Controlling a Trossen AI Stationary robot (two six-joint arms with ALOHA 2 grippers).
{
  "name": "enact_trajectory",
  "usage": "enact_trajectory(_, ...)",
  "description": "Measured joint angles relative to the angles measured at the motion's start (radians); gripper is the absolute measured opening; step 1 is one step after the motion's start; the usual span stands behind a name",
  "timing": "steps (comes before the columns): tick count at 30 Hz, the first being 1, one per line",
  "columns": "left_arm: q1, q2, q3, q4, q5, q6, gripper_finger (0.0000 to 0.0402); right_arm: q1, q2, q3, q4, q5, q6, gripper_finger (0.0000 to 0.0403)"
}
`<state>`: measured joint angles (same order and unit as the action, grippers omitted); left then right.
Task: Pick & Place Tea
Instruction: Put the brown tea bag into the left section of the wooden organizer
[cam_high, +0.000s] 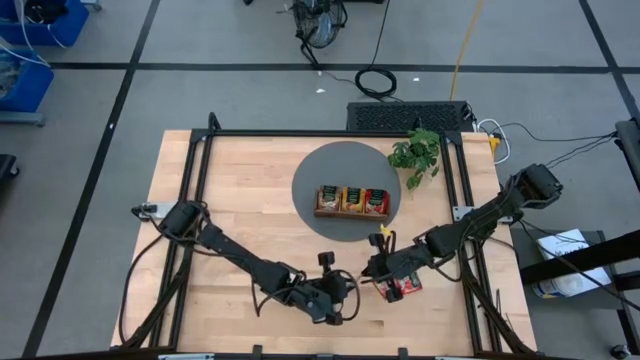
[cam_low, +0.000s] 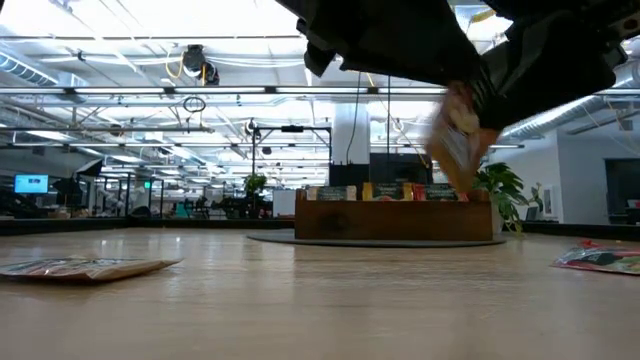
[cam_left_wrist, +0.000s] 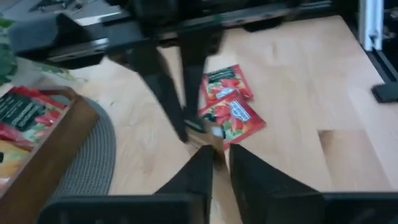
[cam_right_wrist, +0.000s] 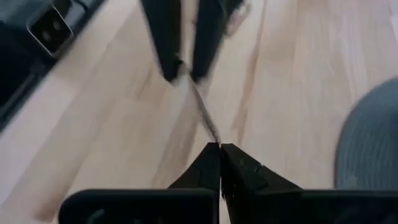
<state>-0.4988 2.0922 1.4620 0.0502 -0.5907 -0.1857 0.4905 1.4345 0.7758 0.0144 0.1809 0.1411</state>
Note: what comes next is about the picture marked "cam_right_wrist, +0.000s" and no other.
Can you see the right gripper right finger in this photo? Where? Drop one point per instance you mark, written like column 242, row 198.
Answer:
column 295, row 207

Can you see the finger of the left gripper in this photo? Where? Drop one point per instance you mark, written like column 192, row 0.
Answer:
column 166, row 37
column 211, row 34

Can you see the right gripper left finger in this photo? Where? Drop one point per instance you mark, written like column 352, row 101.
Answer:
column 140, row 207

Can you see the round grey mat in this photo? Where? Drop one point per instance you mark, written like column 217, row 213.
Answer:
column 370, row 140

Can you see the small silver-rimmed camera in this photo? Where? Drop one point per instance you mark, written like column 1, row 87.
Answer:
column 49, row 29

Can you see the black metal table frame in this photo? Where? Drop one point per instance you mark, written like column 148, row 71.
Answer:
column 18, row 77

